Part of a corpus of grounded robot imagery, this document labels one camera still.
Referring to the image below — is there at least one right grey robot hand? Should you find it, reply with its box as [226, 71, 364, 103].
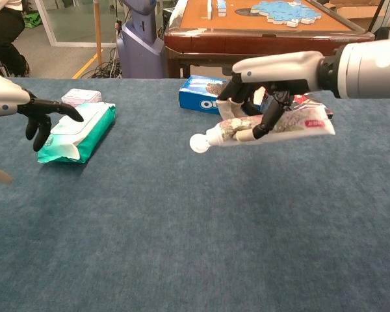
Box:
[216, 51, 326, 142]

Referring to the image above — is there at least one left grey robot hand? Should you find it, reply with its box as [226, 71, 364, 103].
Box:
[0, 71, 85, 185]

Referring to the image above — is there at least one white floral print tube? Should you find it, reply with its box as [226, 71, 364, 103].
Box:
[188, 107, 336, 154]

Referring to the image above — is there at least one red black patterned box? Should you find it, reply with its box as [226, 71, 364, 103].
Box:
[287, 92, 334, 120]

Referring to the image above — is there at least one pile of blue mahjong tiles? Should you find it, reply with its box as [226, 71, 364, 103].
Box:
[250, 0, 322, 28]

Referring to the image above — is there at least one person in black trousers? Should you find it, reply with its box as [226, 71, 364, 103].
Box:
[0, 0, 30, 78]

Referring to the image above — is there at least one brown mahjong table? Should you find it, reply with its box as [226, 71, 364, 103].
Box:
[164, 0, 376, 81]

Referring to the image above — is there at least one small white pink tissue pack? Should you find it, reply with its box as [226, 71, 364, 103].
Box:
[60, 88, 103, 109]

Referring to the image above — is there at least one green bag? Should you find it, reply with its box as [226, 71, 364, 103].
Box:
[23, 12, 42, 29]

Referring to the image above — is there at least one blue Oreo cookie box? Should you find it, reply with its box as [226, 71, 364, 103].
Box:
[177, 75, 267, 116]

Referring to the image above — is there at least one green wet wipes pack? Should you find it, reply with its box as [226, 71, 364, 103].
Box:
[37, 101, 117, 164]

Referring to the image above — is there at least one cardboard box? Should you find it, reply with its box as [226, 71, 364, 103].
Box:
[323, 0, 389, 32]

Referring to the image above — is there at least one white framed glass partition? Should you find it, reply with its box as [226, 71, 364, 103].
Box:
[34, 0, 165, 48]

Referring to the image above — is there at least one wooden pole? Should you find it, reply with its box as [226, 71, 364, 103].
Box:
[93, 0, 103, 68]

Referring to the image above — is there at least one black bag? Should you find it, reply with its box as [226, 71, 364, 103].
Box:
[373, 27, 390, 42]

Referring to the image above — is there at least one blue felt table cover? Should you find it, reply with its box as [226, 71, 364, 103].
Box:
[0, 77, 390, 312]

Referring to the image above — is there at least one tangle of floor cables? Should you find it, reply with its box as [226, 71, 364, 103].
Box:
[90, 48, 123, 79]

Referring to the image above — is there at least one blue purple robot pedestal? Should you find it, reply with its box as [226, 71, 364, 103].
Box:
[116, 0, 166, 79]

